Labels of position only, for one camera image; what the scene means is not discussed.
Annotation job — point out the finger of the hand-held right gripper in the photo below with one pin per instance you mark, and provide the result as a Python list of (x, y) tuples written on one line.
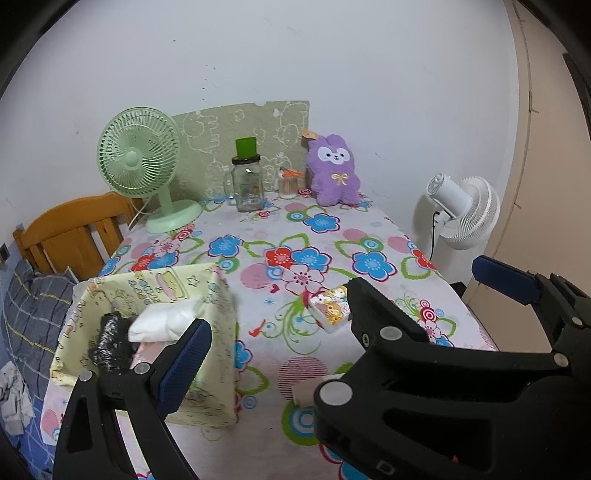
[(508, 277), (415, 369)]

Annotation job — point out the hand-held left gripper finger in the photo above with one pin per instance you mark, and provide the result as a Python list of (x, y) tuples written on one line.
[(184, 364)]

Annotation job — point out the yellow fabric storage box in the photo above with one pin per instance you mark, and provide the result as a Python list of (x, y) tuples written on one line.
[(212, 332)]

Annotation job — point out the black crinkled bag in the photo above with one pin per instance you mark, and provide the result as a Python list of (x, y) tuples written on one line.
[(111, 341)]

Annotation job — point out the cartoon printed tissue packet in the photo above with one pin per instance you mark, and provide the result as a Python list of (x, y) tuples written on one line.
[(330, 309)]

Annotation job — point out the white standing fan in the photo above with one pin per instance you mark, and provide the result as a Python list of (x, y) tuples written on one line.
[(471, 207)]

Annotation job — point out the beige wooden door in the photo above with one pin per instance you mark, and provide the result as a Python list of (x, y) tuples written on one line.
[(545, 184)]

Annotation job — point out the beige cloth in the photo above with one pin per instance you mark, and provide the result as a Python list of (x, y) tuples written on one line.
[(307, 392)]

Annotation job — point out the floral tablecloth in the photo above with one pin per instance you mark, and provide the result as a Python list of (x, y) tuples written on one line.
[(346, 230)]

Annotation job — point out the grey plaid pillow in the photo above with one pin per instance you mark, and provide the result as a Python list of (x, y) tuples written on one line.
[(32, 314)]

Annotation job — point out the crumpled white cloth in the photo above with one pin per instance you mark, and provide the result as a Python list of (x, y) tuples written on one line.
[(16, 397)]

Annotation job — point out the blue bed sheet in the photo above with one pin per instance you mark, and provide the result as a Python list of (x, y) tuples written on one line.
[(32, 452)]

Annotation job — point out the glass jar mug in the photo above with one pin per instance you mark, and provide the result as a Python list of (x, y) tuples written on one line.
[(247, 189)]

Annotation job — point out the purple plush bunny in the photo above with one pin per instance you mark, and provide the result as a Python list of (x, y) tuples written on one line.
[(332, 180)]

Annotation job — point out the clear cotton swab jar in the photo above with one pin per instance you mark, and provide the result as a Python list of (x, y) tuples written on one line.
[(288, 187)]

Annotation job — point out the green desk fan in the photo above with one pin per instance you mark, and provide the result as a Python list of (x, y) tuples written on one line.
[(134, 157)]

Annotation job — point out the green plastic cup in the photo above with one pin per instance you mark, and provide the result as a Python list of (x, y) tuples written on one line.
[(245, 147)]

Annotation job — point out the green cartoon printed board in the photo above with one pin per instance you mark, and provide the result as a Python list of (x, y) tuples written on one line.
[(207, 134)]

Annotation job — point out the orange hang tag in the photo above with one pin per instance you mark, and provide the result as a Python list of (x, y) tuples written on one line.
[(308, 134)]

